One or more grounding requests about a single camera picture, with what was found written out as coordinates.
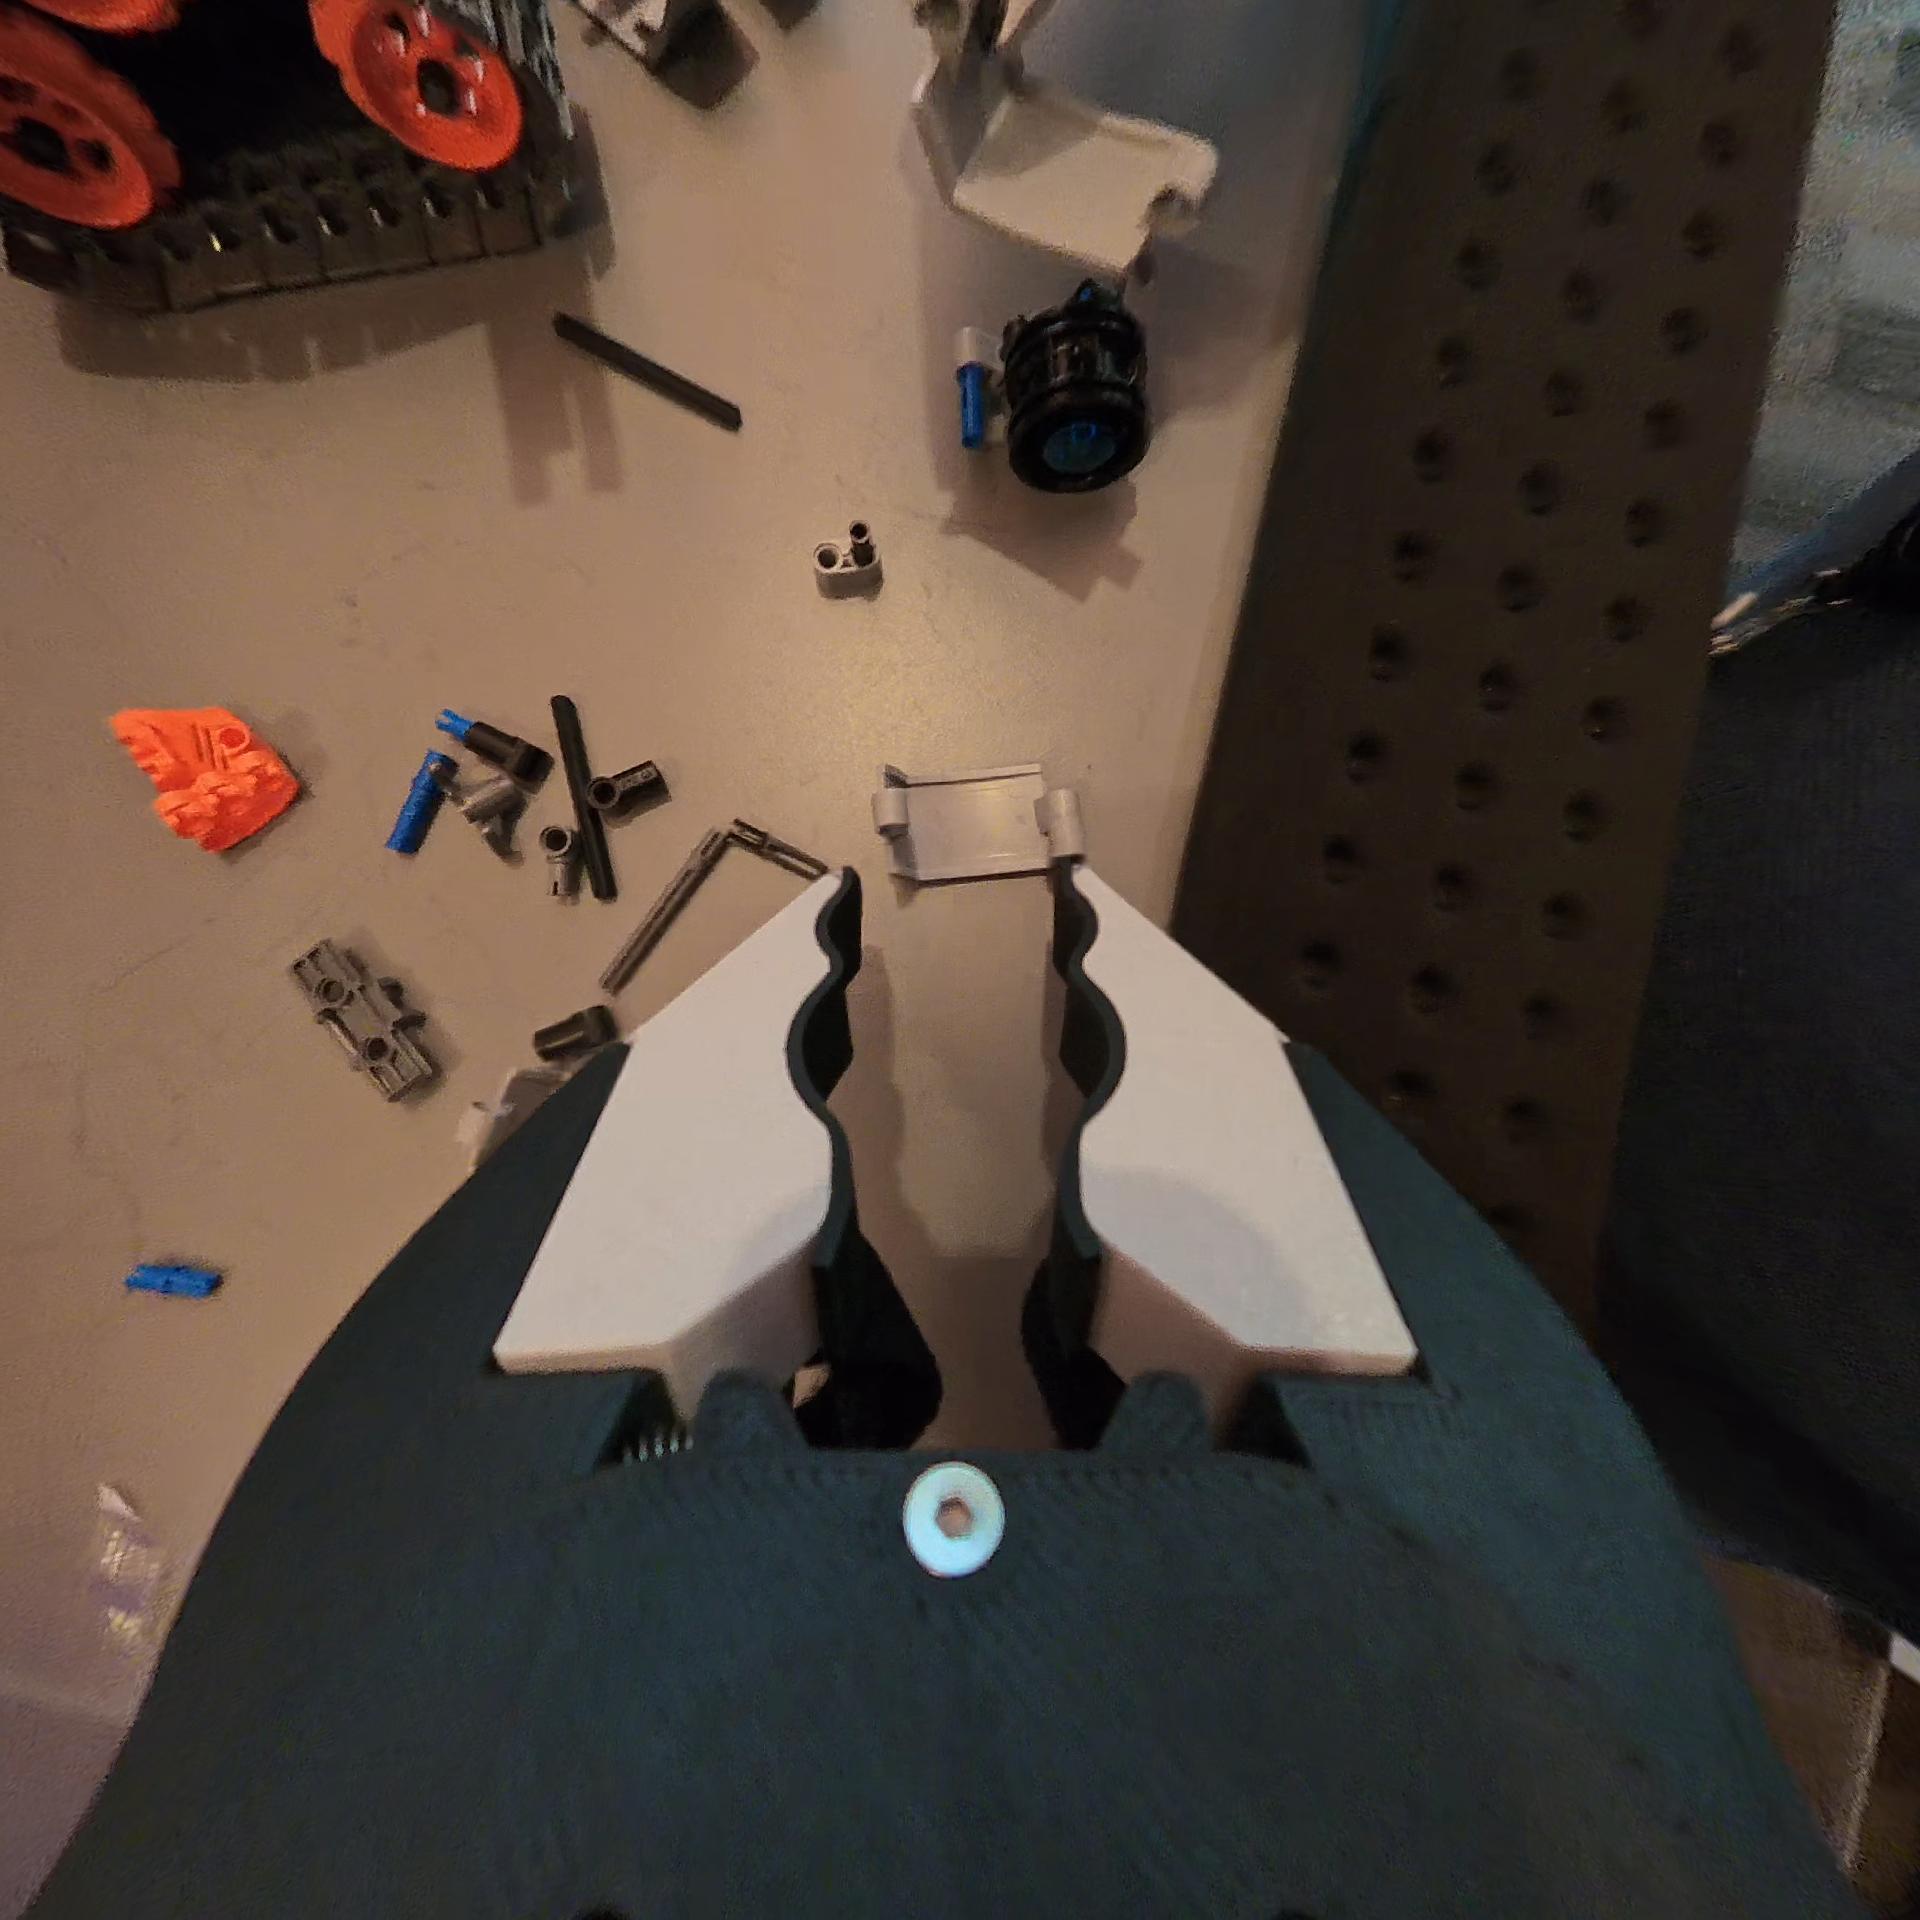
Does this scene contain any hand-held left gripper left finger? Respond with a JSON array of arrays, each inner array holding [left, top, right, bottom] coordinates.
[[489, 867, 943, 1454]]

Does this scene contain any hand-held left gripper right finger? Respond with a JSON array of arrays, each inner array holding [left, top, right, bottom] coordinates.
[[1020, 867, 1424, 1454]]

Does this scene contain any grey grooved curved panel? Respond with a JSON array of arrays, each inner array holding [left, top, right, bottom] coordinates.
[[456, 1066, 564, 1167]]

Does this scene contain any dark grey axle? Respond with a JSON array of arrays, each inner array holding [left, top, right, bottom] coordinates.
[[598, 826, 735, 994]]

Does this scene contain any grey H-shaped connector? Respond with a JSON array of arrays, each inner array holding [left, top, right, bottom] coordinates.
[[287, 940, 441, 1103]]

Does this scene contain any long black axle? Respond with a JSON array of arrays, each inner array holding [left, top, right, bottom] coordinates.
[[548, 694, 619, 903], [550, 311, 744, 434]]

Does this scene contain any person's clothed body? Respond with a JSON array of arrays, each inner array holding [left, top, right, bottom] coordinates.
[[1597, 451, 1920, 1653]]

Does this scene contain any orange wedge brick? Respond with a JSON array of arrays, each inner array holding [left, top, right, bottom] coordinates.
[[107, 704, 301, 858]]

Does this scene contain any clear plastic scrap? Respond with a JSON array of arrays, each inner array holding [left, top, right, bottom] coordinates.
[[88, 1480, 167, 1653]]

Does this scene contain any grey orange tracked toy robot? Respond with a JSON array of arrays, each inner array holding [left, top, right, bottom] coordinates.
[[0, 0, 600, 318]]

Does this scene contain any grey bracket with orange bush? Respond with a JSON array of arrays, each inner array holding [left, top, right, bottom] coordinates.
[[576, 0, 758, 108]]

